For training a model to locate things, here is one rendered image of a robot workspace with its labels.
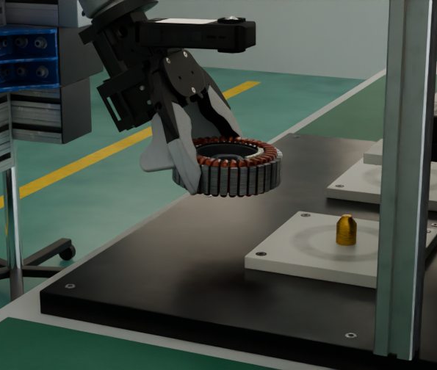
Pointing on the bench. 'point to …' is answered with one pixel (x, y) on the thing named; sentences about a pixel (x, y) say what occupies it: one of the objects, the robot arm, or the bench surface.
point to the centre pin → (346, 230)
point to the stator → (235, 167)
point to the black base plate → (208, 220)
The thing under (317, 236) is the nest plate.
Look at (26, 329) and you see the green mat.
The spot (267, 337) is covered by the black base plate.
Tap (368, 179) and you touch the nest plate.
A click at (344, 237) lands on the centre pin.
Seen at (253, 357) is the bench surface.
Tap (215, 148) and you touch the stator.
